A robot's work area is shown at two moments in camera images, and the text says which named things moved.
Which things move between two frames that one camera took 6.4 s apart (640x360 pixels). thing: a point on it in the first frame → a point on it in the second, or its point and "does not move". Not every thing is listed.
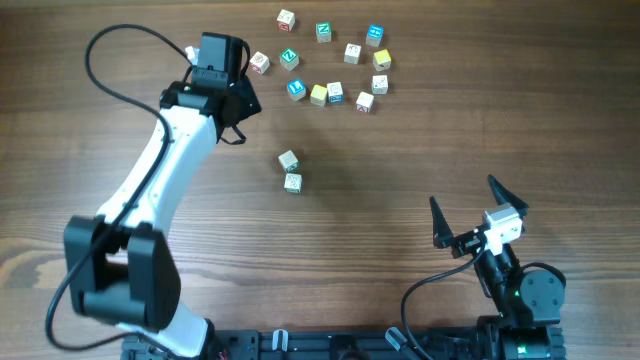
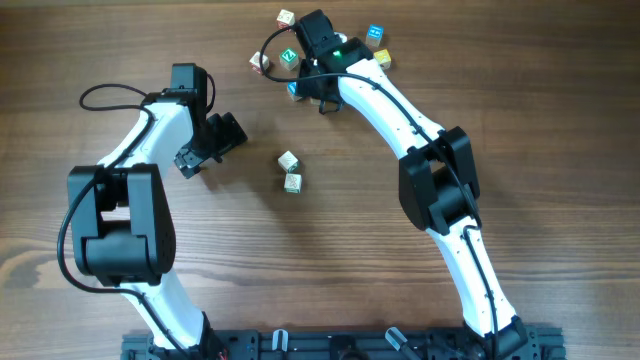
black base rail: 321,344 does not move
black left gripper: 251,102 → 230,134
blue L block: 296,89 does not move
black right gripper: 465,243 → 305,89
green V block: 289,161 does not move
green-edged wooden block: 293,183 does not move
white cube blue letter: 504,226 → 343,37
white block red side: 259,63 does not move
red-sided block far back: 285,20 does not move
